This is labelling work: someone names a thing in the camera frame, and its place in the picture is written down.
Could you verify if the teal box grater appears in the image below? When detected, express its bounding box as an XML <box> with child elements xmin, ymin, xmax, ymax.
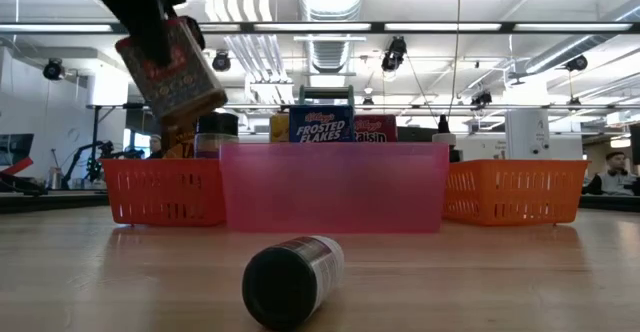
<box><xmin>298</xmin><ymin>84</ymin><xmax>356</xmax><ymax>107</ymax></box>

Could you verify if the red mini cereal box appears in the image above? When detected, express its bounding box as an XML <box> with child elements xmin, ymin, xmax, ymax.
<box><xmin>353</xmin><ymin>114</ymin><xmax>399</xmax><ymax>144</ymax></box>

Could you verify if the black icing bottle white collar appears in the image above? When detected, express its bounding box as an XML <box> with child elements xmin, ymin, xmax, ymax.
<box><xmin>431</xmin><ymin>114</ymin><xmax>459</xmax><ymax>163</ymax></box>

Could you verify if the pink translucent plastic bin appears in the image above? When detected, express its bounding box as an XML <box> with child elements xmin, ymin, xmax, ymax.
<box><xmin>218</xmin><ymin>141</ymin><xmax>451</xmax><ymax>235</ymax></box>

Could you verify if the white cylindrical appliance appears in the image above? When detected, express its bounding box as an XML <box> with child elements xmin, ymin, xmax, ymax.
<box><xmin>504</xmin><ymin>109</ymin><xmax>551</xmax><ymax>161</ymax></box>

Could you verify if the orange snack packet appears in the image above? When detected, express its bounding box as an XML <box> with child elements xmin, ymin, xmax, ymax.
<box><xmin>160</xmin><ymin>117</ymin><xmax>197</xmax><ymax>160</ymax></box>

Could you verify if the purple sprinkle jar black lid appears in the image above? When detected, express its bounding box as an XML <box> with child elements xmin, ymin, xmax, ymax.
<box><xmin>193</xmin><ymin>111</ymin><xmax>240</xmax><ymax>160</ymax></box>

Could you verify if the dark cereal box red label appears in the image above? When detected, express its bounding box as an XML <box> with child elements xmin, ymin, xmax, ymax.
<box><xmin>114</xmin><ymin>16</ymin><xmax>229</xmax><ymax>123</ymax></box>

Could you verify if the dark background monitor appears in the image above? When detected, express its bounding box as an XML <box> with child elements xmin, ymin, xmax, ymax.
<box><xmin>0</xmin><ymin>133</ymin><xmax>35</xmax><ymax>166</ymax></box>

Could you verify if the orange plastic basket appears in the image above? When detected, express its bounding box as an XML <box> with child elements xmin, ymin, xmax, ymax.
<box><xmin>442</xmin><ymin>159</ymin><xmax>590</xmax><ymax>227</ymax></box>

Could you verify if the black monitor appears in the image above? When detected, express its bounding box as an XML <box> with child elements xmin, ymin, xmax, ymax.
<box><xmin>397</xmin><ymin>125</ymin><xmax>435</xmax><ymax>143</ymax></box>

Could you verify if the blue mini cereal box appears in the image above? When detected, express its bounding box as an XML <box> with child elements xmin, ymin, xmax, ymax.
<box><xmin>288</xmin><ymin>104</ymin><xmax>355</xmax><ymax>144</ymax></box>

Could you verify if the black hanging camera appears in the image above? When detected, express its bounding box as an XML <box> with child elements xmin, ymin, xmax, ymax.
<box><xmin>380</xmin><ymin>35</ymin><xmax>408</xmax><ymax>73</ymax></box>

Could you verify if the red plastic basket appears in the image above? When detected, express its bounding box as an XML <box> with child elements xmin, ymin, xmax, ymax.
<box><xmin>99</xmin><ymin>158</ymin><xmax>227</xmax><ymax>227</ymax></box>

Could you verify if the silver ventilation duct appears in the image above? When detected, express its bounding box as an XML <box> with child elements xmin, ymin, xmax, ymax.
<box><xmin>297</xmin><ymin>0</ymin><xmax>366</xmax><ymax>73</ymax></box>

